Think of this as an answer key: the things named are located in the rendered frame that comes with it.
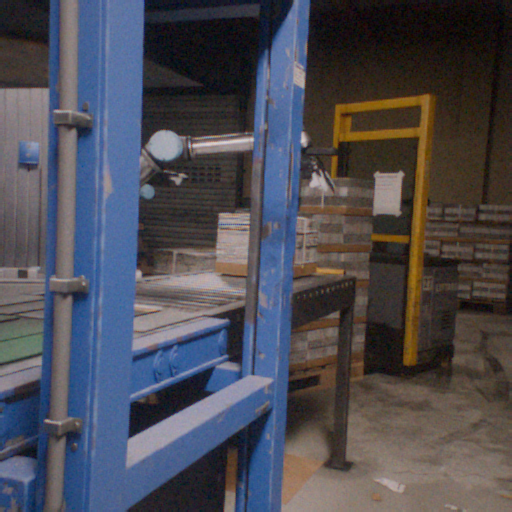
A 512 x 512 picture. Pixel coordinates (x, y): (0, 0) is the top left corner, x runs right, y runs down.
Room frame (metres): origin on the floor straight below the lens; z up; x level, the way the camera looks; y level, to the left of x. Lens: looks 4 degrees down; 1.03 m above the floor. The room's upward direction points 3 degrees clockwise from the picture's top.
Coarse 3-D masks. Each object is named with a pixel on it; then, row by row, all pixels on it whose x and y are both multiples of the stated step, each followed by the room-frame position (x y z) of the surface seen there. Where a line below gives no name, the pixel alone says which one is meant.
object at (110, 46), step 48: (96, 0) 0.75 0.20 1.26; (96, 48) 0.75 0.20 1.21; (96, 96) 0.75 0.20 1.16; (48, 144) 0.78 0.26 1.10; (96, 144) 0.75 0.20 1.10; (48, 192) 0.78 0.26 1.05; (96, 192) 0.75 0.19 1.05; (48, 240) 0.78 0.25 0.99; (96, 240) 0.75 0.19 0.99; (48, 288) 0.78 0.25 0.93; (96, 288) 0.75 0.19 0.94; (48, 336) 0.77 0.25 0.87; (96, 336) 0.75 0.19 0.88; (48, 384) 0.77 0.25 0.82; (96, 384) 0.75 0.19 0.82; (96, 432) 0.76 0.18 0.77; (96, 480) 0.76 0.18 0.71
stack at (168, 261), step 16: (160, 256) 3.34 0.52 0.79; (176, 256) 3.25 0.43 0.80; (192, 256) 3.16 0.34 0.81; (208, 256) 3.17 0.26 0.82; (320, 256) 3.81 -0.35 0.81; (336, 256) 3.92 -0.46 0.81; (160, 272) 3.33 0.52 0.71; (176, 272) 3.25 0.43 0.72; (320, 320) 3.83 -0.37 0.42; (304, 336) 3.73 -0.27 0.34; (320, 336) 3.84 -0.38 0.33; (336, 336) 3.94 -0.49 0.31; (304, 352) 3.74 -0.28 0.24; (320, 352) 3.85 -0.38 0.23; (320, 368) 3.84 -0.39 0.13; (320, 384) 3.85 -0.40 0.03; (160, 400) 3.42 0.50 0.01; (176, 400) 3.23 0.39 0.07; (192, 400) 3.13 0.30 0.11
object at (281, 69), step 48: (288, 0) 1.31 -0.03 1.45; (288, 48) 1.31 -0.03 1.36; (288, 96) 1.31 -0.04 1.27; (288, 144) 1.31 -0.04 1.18; (288, 192) 1.31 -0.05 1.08; (288, 240) 1.33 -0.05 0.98; (288, 288) 1.35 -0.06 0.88; (288, 336) 1.36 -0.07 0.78; (240, 432) 1.33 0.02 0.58; (240, 480) 1.33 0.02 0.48
